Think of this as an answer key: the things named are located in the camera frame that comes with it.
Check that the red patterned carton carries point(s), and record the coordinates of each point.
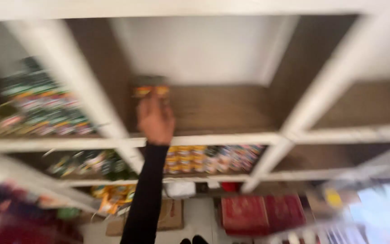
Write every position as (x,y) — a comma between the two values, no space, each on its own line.
(245,215)
(284,211)

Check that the rack with red goods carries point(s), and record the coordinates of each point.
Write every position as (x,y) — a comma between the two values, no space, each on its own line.
(15,217)

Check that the person's left fingers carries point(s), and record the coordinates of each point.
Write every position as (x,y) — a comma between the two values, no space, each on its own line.
(152,103)

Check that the heap of yellow snack bags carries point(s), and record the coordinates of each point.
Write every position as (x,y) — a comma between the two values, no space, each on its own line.
(113,198)

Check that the stack of green red packets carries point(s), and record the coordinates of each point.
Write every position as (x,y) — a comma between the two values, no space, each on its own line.
(42,101)

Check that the white plastic bag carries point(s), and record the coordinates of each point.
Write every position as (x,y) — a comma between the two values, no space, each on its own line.
(180,189)

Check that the row of yellow labelled jars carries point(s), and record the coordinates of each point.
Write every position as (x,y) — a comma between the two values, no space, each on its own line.
(185,159)

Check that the dark jar with orange label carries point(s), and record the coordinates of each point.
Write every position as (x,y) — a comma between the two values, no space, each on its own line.
(150,88)

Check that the person's black shoes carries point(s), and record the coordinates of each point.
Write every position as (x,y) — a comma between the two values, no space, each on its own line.
(194,240)

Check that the row of colourful small packets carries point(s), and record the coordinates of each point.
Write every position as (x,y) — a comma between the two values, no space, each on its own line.
(235,157)

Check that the white wooden shelf unit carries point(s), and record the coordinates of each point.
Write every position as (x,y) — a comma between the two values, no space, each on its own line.
(283,135)

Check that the row of green pouches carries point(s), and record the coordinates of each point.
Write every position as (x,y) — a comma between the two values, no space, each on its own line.
(91,164)

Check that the brown cardboard box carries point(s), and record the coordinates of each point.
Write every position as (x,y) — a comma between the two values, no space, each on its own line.
(168,217)

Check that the person's left hand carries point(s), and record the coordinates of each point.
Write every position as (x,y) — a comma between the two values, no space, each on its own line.
(156,123)

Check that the red container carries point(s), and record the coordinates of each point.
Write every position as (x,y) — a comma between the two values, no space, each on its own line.
(230,186)

